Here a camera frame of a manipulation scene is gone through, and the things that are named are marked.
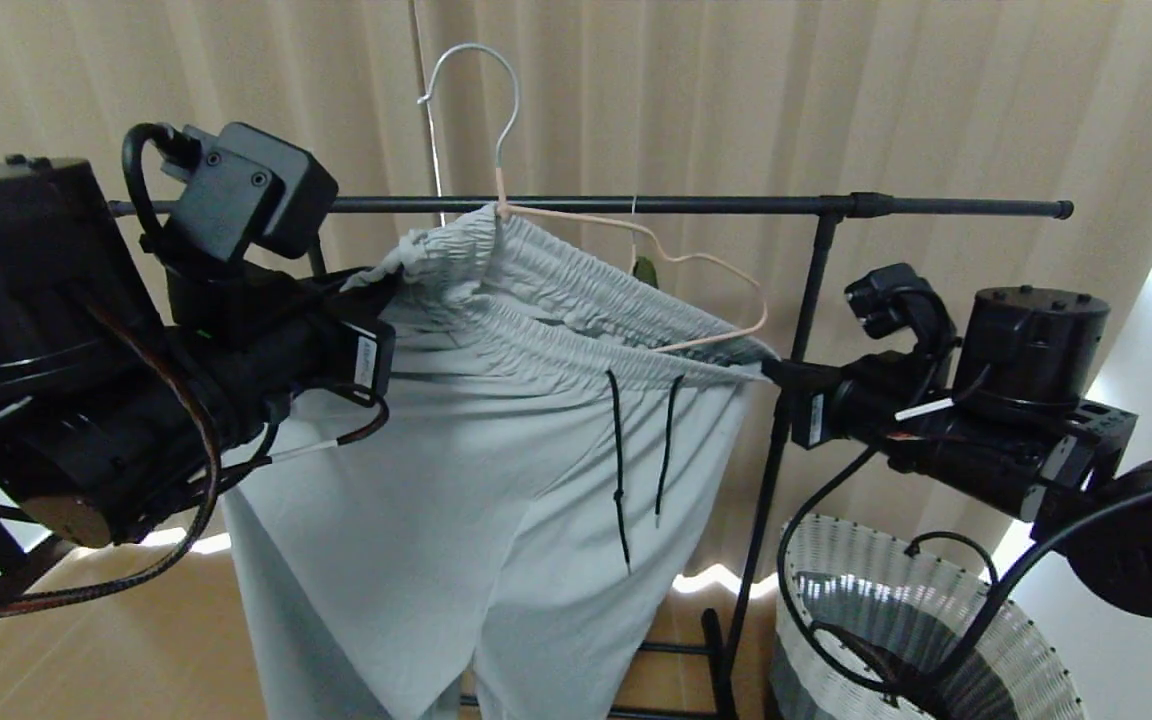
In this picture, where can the pale grey garment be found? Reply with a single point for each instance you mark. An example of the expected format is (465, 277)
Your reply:
(436, 480)

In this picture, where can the green long-sleeved shirt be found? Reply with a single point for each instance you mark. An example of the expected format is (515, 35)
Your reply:
(646, 272)

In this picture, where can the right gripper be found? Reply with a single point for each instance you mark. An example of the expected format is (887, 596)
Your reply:
(916, 420)

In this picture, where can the white laundry basket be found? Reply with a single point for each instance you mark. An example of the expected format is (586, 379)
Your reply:
(1016, 650)

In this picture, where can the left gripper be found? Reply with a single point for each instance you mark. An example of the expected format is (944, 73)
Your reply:
(136, 440)

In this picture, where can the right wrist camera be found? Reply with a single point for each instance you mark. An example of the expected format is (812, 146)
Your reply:
(891, 295)

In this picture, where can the beige curtain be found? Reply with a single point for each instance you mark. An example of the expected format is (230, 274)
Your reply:
(836, 100)

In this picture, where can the black clothes rack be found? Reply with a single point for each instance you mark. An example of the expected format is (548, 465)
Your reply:
(836, 205)

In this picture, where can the pink clothes hanger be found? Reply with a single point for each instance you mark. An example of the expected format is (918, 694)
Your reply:
(517, 100)
(633, 230)

